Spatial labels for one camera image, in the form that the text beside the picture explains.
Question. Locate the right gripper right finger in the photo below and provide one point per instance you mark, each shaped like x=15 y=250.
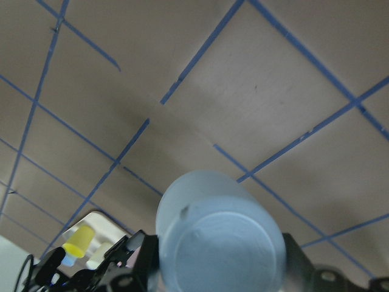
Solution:
x=299 y=269

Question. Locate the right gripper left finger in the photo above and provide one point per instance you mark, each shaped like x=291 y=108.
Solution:
x=146 y=269

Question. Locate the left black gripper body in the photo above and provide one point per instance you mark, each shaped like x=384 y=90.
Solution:
x=110 y=275

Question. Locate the light blue plastic cup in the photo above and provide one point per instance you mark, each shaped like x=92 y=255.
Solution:
x=215 y=236

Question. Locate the cream plastic cup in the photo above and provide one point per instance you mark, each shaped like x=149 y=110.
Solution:
x=98 y=256

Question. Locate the yellow plastic cup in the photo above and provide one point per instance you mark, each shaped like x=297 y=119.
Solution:
x=77 y=244

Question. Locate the cream plastic tray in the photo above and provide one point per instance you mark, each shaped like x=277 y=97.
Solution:
x=106 y=230

